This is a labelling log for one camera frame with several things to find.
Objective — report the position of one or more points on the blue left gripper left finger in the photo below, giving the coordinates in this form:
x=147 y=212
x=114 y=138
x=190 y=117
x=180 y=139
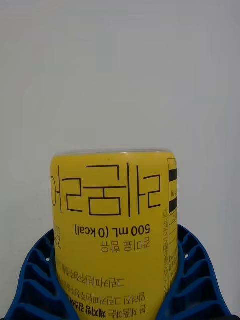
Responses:
x=37 y=287

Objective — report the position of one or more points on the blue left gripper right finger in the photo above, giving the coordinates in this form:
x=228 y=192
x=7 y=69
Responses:
x=197 y=287

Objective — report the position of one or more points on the yellow bottle with black cap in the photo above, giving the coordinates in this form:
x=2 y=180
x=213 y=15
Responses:
x=112 y=225

